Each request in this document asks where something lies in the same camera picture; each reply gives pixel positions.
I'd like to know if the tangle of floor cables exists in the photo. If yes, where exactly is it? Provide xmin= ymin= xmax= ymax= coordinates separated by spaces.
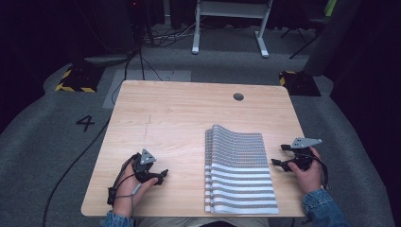
xmin=141 ymin=17 xmax=206 ymax=49

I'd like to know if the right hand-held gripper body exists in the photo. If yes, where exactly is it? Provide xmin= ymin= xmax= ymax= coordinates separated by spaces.
xmin=290 ymin=137 xmax=323 ymax=172

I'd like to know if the person's left hand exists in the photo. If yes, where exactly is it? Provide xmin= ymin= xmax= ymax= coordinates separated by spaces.
xmin=112 ymin=157 xmax=159 ymax=218

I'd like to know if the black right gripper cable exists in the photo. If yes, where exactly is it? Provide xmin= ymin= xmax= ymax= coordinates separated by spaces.
xmin=310 ymin=153 xmax=331 ymax=191

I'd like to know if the thin grey cord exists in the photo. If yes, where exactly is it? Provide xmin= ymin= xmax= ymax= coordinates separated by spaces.
xmin=113 ymin=182 xmax=142 ymax=218

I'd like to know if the black chair with legs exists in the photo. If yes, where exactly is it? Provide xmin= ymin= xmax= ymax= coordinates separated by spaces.
xmin=280 ymin=0 xmax=336 ymax=61

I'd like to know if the stack of striped placemats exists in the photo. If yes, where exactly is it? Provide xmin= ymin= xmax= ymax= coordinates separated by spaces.
xmin=203 ymin=124 xmax=280 ymax=216

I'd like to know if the long black floor cable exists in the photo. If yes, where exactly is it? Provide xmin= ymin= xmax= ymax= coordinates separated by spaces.
xmin=42 ymin=116 xmax=112 ymax=227

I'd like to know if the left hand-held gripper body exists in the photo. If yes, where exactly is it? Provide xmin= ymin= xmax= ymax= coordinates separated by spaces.
xmin=131 ymin=148 xmax=159 ymax=184

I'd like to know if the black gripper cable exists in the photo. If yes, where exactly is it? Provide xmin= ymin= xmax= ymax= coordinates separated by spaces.
xmin=310 ymin=153 xmax=331 ymax=191
xmin=106 ymin=153 xmax=140 ymax=206

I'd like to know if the white metal desk frame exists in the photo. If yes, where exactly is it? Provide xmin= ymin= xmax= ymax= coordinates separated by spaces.
xmin=191 ymin=0 xmax=274 ymax=59

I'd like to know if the black yellow striped base plate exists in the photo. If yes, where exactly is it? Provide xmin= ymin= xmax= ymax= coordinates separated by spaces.
xmin=278 ymin=70 xmax=322 ymax=97
xmin=54 ymin=63 xmax=106 ymax=94

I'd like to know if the black equipment stand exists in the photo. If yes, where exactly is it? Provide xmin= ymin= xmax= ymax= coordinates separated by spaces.
xmin=83 ymin=0 xmax=156 ymax=66

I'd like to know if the grey curtain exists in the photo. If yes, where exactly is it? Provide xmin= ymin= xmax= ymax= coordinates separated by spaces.
xmin=302 ymin=0 xmax=362 ymax=78

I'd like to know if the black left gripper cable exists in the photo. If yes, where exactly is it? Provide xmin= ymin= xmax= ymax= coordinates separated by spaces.
xmin=106 ymin=153 xmax=140 ymax=206

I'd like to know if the person's right hand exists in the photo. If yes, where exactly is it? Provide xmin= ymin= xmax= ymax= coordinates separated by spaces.
xmin=287 ymin=148 xmax=324 ymax=195

